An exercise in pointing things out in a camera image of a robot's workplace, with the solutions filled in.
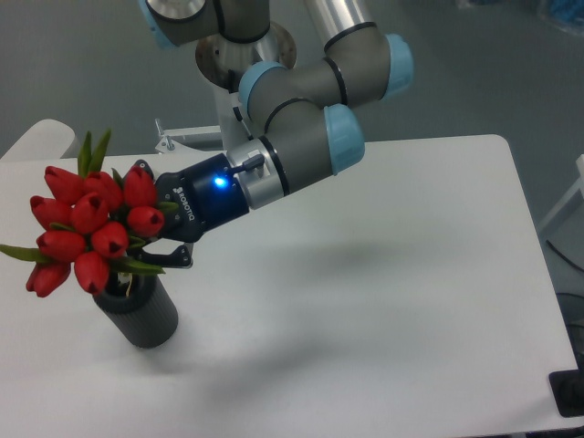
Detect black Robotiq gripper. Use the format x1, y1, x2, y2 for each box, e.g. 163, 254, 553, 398
128, 154, 249, 269

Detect red tulip bouquet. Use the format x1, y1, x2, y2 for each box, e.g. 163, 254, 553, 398
1, 131, 178, 297

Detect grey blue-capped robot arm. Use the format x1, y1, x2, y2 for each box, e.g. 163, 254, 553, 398
140, 1, 414, 244

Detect dark grey ribbed vase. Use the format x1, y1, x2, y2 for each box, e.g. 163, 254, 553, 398
93, 274, 179, 349

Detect white rounded chair back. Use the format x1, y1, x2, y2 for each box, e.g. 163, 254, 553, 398
1, 119, 80, 162

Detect black box at table edge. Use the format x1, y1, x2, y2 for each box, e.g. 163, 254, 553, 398
548, 370, 583, 418

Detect blue items in bag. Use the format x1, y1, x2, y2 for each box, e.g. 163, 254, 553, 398
454, 0, 583, 37

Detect white pedestal base frame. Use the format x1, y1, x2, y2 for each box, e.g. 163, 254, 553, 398
154, 119, 224, 154

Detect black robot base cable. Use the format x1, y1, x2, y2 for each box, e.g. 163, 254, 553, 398
227, 68, 255, 141

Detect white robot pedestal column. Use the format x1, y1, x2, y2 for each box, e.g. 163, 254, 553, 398
195, 22, 297, 151

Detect black cable on floor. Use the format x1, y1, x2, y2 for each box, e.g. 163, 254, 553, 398
546, 239, 584, 270

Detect white frame at right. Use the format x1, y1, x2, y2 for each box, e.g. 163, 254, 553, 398
537, 155, 583, 239

